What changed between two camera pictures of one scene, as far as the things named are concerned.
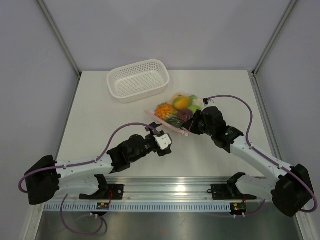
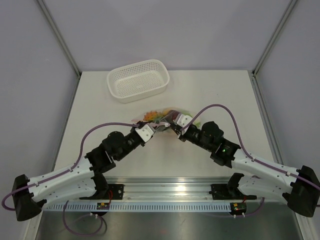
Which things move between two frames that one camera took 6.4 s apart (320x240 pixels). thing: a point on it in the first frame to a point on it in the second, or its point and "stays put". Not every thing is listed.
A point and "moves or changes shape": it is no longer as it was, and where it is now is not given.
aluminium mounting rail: (168, 188) stays put
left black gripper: (153, 133) to (133, 130)
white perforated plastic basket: (134, 81) stays put
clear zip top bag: (177, 110) moves or changes shape
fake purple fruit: (185, 114) to (173, 114)
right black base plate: (222, 192) stays put
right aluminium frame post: (273, 38) stays put
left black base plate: (114, 192) stays put
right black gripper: (191, 125) to (181, 136)
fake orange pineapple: (166, 112) to (153, 116)
